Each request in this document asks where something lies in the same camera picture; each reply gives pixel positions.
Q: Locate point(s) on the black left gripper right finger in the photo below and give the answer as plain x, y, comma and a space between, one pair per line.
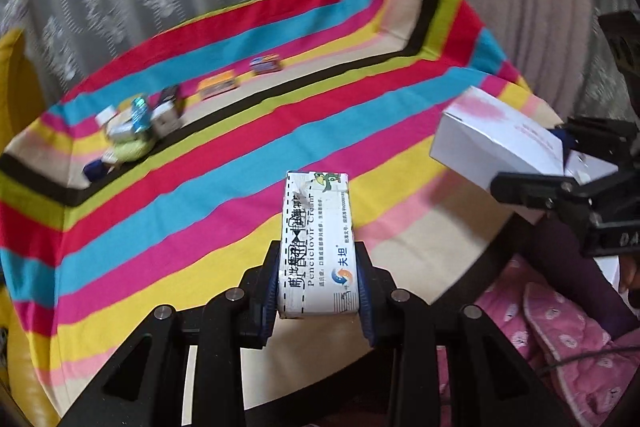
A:
455, 359

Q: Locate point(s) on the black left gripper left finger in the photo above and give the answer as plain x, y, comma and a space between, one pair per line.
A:
142, 383

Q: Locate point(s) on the white pink box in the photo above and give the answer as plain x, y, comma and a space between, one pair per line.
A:
479, 136

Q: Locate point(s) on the white Penciclovir cream box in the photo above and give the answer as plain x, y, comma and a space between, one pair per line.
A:
318, 268

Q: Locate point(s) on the dark blue small box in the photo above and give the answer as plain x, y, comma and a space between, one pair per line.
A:
96, 170

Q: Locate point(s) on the green round puff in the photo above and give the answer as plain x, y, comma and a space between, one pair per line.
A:
133, 150

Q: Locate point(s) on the teal shiny box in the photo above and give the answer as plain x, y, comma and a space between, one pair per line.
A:
141, 115

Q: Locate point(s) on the red blue small box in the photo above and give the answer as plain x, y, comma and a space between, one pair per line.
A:
265, 64

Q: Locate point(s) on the beige long herbal box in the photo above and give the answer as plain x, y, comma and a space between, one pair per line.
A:
120, 129

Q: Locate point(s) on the white square box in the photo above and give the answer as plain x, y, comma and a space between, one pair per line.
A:
165, 119

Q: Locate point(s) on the black long box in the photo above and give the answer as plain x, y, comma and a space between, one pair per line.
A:
174, 96

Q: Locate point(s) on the orange white box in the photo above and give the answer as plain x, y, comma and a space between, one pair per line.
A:
218, 84

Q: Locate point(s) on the person right hand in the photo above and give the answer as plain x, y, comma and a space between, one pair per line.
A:
629, 274

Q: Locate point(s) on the yellow leather sofa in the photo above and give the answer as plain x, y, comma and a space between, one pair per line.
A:
21, 103

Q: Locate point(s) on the pink patterned quilt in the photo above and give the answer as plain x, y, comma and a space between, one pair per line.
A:
573, 354

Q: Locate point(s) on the small white cube box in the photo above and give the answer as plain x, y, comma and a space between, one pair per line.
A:
105, 116

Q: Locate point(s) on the colourful striped cloth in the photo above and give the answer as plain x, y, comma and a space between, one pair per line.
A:
361, 90

